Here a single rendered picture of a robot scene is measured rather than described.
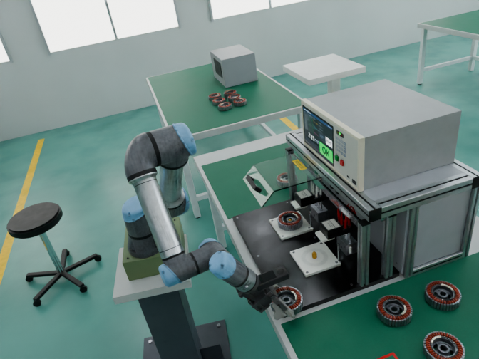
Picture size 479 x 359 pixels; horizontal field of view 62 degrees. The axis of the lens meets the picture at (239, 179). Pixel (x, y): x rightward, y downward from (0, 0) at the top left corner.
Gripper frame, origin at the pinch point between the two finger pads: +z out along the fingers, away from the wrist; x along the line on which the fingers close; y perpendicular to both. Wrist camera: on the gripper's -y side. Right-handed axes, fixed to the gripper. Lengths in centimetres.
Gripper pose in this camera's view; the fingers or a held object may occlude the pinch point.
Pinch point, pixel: (287, 301)
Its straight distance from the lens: 146.4
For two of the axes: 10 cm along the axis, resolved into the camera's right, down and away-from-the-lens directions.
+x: 3.1, 4.8, -8.2
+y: -7.2, 6.9, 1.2
